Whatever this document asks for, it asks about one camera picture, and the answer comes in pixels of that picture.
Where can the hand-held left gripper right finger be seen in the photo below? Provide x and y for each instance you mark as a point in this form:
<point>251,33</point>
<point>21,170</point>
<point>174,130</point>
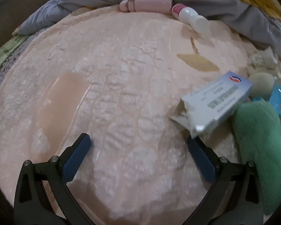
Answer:
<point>201,161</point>

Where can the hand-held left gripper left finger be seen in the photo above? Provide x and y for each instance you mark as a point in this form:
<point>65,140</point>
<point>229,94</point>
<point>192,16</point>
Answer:
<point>77,155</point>

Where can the blue white medicine box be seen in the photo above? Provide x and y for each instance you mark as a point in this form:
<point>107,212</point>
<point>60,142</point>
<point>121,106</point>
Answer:
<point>215,103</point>

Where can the green plush cloth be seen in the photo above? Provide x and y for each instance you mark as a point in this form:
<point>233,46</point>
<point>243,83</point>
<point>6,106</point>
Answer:
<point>260,140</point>

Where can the white bottle with pink label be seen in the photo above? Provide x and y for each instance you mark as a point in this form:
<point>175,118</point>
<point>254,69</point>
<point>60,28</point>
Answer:
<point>189,16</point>

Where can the pink textured bedspread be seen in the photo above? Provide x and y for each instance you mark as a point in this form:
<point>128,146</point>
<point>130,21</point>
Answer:
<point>131,98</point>

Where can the cream plush ball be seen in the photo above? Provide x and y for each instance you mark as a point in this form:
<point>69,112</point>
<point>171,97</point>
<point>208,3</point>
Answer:
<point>262,84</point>

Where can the blue plastic item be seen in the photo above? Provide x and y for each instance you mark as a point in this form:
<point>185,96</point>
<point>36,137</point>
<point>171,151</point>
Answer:
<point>279,98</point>

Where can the crumpled grey white tissue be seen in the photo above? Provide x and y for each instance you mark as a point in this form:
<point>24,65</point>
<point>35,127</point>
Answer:
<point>262,61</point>

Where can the green plaid cloth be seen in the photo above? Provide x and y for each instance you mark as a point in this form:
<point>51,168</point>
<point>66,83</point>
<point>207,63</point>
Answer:
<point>7,51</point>

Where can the grey blanket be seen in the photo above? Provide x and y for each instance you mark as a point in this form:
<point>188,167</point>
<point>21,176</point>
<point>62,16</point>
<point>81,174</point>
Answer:
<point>248,16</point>

